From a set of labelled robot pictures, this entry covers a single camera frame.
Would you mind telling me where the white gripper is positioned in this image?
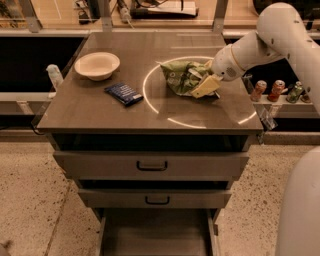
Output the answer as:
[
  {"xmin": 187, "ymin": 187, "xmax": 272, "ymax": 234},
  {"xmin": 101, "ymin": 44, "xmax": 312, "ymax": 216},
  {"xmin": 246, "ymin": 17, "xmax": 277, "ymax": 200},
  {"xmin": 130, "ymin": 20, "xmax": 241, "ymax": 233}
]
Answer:
[{"xmin": 190, "ymin": 44, "xmax": 245, "ymax": 98}]

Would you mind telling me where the green jalapeno chip bag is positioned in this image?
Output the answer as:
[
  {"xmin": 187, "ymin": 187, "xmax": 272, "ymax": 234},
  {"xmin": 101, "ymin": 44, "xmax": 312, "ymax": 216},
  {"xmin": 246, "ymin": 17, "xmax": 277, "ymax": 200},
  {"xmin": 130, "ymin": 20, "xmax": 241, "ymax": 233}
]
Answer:
[{"xmin": 160, "ymin": 60, "xmax": 214, "ymax": 97}]

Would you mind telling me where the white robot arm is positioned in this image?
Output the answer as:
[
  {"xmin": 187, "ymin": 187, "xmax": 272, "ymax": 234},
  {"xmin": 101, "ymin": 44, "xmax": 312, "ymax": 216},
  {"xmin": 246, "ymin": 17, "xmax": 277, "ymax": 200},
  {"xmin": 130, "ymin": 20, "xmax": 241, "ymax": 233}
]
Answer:
[{"xmin": 200, "ymin": 2, "xmax": 320, "ymax": 256}]

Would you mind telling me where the clear plastic bag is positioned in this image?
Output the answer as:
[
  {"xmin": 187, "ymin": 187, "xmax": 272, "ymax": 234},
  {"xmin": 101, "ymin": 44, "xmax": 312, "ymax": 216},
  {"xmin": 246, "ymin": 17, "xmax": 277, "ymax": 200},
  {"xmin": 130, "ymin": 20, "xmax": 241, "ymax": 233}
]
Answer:
[{"xmin": 242, "ymin": 74, "xmax": 277, "ymax": 131}]

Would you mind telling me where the grey drawer cabinet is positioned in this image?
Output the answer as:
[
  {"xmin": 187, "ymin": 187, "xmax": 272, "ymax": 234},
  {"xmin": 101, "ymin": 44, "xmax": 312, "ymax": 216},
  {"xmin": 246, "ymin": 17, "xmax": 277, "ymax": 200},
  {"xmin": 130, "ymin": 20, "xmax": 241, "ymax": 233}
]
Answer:
[{"xmin": 36, "ymin": 31, "xmax": 265, "ymax": 256}]

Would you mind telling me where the top grey drawer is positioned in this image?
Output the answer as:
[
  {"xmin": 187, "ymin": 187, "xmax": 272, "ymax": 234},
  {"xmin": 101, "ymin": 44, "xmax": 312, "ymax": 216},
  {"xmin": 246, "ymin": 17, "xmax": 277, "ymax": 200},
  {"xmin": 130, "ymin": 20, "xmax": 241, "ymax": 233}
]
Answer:
[{"xmin": 54, "ymin": 151, "xmax": 249, "ymax": 181}]

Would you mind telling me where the grey drawer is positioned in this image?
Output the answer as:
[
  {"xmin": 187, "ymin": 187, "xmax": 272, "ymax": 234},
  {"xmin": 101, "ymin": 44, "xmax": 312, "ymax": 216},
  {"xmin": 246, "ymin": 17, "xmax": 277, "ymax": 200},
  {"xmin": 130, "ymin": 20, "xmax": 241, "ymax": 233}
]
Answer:
[
  {"xmin": 78, "ymin": 189, "xmax": 231, "ymax": 209},
  {"xmin": 54, "ymin": 151, "xmax": 249, "ymax": 181}
]

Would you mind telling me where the middle grey drawer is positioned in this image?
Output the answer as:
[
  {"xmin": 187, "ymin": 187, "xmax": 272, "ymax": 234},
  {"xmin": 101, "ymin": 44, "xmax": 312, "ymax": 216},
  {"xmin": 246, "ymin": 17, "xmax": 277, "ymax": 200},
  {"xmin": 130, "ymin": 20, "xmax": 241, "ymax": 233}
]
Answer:
[{"xmin": 78, "ymin": 189, "xmax": 231, "ymax": 209}]

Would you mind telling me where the open bottom drawer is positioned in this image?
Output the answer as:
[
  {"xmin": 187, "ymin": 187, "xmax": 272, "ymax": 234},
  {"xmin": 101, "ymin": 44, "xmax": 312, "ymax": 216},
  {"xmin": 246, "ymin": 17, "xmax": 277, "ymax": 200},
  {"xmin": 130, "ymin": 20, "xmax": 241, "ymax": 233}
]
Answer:
[{"xmin": 95, "ymin": 209, "xmax": 218, "ymax": 256}]

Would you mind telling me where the left red soda can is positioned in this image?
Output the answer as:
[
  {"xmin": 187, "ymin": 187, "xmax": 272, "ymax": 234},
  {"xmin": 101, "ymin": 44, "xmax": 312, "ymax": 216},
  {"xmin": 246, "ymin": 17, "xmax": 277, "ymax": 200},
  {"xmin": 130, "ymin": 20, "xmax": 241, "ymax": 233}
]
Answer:
[{"xmin": 250, "ymin": 80, "xmax": 267, "ymax": 102}]

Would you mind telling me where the red soda can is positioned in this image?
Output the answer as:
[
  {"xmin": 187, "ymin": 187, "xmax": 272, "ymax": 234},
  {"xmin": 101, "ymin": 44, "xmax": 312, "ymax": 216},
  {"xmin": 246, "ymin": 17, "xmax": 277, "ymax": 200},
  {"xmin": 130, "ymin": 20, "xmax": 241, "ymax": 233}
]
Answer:
[
  {"xmin": 250, "ymin": 80, "xmax": 267, "ymax": 102},
  {"xmin": 267, "ymin": 80, "xmax": 285, "ymax": 102}
]

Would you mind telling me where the green soda can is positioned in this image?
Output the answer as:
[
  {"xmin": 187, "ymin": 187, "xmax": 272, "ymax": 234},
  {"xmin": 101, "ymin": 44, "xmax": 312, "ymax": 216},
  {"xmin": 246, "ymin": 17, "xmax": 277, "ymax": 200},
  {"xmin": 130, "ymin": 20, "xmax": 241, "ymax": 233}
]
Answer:
[{"xmin": 286, "ymin": 81, "xmax": 304, "ymax": 103}]

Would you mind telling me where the dark blue snack packet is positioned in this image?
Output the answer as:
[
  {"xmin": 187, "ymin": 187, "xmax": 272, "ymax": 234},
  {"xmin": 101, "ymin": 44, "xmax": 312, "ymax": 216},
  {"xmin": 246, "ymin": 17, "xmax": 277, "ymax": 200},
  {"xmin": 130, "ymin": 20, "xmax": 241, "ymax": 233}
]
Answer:
[{"xmin": 104, "ymin": 83, "xmax": 144, "ymax": 107}]

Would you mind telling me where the black and white device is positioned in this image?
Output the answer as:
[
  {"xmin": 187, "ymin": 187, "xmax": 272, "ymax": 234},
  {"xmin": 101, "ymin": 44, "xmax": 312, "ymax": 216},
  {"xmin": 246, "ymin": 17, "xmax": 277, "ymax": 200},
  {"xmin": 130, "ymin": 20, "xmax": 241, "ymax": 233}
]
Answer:
[{"xmin": 130, "ymin": 0, "xmax": 199, "ymax": 19}]

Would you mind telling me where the orange soda can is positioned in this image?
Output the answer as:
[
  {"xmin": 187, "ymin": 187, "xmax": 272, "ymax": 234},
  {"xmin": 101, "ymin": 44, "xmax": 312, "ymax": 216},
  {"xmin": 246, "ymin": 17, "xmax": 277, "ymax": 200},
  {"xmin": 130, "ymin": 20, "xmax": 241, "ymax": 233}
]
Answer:
[{"xmin": 301, "ymin": 89, "xmax": 311, "ymax": 103}]

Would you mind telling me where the white paper bowl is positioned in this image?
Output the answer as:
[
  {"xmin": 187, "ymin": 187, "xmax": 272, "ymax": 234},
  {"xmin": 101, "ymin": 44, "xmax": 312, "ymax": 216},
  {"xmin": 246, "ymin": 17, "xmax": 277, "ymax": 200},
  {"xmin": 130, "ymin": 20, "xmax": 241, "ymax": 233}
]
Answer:
[{"xmin": 74, "ymin": 52, "xmax": 120, "ymax": 81}]

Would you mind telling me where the pale plastic bottle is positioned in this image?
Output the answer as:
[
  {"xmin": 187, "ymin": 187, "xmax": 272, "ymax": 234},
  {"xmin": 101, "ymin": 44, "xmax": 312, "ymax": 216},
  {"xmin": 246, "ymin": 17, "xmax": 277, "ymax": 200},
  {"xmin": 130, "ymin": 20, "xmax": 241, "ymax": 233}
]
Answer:
[{"xmin": 46, "ymin": 64, "xmax": 63, "ymax": 90}]

